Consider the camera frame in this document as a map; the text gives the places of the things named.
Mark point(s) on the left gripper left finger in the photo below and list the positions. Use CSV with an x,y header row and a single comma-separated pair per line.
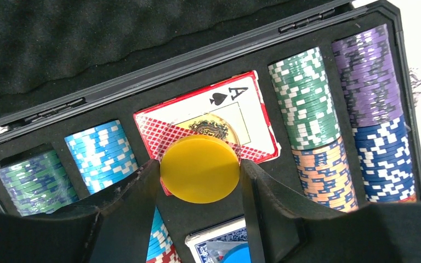
x,y
112,225

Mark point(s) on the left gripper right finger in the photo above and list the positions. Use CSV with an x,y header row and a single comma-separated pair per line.
x,y
285,226

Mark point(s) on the blue round button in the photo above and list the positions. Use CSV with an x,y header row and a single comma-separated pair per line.
x,y
238,254

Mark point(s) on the yellow round dealer button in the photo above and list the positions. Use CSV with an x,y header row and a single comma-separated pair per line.
x,y
200,169

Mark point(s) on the black poker set case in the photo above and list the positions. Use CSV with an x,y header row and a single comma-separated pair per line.
x,y
66,66

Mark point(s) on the blue card deck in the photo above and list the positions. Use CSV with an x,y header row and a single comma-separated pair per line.
x,y
231,231

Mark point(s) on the blue red chip row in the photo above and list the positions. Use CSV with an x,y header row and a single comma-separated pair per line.
x,y
103,156

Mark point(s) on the dark green chip row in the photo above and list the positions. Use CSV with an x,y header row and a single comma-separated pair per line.
x,y
39,184

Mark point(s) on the green orange chip row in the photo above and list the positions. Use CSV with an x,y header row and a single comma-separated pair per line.
x,y
305,100

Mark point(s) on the red card deck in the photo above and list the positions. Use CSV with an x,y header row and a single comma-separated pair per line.
x,y
232,110

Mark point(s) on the clear round button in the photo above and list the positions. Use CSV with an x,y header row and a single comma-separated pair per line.
x,y
212,125

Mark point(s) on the purple blue chip row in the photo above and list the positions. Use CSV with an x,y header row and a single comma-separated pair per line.
x,y
373,99

